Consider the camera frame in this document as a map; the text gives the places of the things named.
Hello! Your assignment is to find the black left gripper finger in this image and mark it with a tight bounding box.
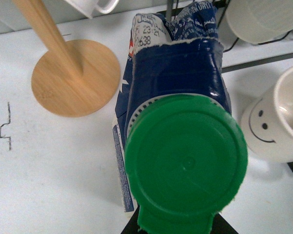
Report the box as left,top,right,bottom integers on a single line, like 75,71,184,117
120,204,239,234

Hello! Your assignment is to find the blue white milk carton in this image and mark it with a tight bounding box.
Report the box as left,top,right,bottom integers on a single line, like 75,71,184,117
113,0,248,234

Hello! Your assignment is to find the white smiley face cup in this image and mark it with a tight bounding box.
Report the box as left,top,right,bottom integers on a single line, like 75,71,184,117
240,67,293,163

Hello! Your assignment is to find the white ribbed cup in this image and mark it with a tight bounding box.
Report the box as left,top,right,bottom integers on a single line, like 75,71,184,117
225,0,293,44

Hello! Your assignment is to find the wooden mug tree stand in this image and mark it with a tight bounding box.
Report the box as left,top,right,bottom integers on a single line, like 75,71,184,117
14,0,120,117

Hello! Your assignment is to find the white hanging mug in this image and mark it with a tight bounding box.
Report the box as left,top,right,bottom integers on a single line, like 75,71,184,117
65,0,119,19

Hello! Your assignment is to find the black wire cup rack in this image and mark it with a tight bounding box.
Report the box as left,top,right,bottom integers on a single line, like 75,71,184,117
158,0,293,74

